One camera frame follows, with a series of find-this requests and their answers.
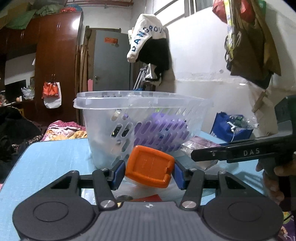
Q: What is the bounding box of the purple tissue pack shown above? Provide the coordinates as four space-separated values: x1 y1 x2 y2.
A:
133 113 191 153

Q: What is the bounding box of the right hand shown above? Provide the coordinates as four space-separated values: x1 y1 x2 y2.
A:
262 154 295 204

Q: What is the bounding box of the clear plastic bag pack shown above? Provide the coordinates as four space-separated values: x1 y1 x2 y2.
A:
181 136 221 171

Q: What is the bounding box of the blue shopping bag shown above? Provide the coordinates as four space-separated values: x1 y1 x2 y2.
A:
210 112 259 143

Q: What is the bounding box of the clear plastic laundry basket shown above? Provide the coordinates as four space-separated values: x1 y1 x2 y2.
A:
74 90 212 169

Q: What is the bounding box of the pink floral blanket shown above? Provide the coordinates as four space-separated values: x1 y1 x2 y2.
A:
41 120 87 142

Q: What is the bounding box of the brown hanging bag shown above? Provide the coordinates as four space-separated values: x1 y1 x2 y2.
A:
225 1 281 89

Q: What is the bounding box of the black clothing pile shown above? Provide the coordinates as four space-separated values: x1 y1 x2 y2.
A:
1 106 43 184

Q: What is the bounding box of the orange white plastic bag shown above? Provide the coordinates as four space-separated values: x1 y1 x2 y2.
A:
42 82 62 109

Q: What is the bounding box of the grey metal door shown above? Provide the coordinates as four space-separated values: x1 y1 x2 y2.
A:
88 28 131 91

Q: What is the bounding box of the red hanging bag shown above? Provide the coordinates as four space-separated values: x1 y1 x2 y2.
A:
212 0 227 23

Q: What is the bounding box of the white black hanging jacket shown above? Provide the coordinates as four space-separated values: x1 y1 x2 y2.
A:
126 14 170 86

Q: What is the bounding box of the brown wooden wardrobe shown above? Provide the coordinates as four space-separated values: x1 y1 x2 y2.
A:
1 11 83 125

